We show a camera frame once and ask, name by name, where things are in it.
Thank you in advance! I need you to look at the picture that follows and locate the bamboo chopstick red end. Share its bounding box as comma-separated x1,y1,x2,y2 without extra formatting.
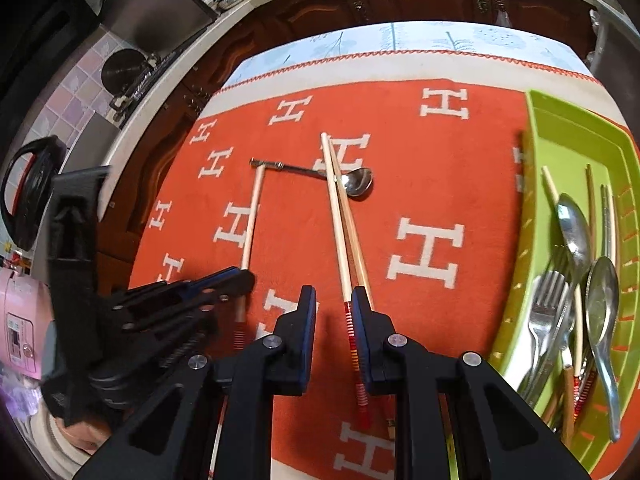
207,164,267,480
320,132,371,430
326,142,396,441
541,166,590,404

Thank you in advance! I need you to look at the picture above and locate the small long-handled steel spoon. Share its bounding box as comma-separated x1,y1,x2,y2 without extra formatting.
250,157,373,198

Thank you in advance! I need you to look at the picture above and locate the steel fork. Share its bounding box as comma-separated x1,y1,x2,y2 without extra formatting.
518,257,568,398

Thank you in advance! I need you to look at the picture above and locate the steel soup spoon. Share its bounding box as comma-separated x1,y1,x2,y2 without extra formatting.
586,256,622,442

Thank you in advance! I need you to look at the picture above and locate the steel chopstick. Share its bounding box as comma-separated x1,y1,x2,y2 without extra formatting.
600,184,613,260

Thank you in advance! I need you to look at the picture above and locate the large steel spoon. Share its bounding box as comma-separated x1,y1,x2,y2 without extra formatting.
522,193,591,408

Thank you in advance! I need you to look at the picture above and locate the pink appliance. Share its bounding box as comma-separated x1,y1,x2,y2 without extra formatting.
0,268,53,380

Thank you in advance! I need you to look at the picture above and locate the green plastic utensil tray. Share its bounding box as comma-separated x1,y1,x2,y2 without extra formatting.
489,91,639,474

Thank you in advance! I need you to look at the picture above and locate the black red-rimmed pot lid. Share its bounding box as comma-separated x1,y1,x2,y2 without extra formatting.
1,136,67,252

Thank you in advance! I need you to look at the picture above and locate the orange H-pattern table mat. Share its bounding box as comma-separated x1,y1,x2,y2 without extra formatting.
128,49,640,480

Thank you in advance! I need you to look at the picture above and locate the black frying pan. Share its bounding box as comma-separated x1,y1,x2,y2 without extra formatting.
101,48,148,96

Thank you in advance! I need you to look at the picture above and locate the steel range hood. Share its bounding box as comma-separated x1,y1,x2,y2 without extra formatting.
99,0,216,56

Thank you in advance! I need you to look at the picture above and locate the blue floral tablecloth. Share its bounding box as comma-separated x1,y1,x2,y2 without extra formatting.
227,21,590,84

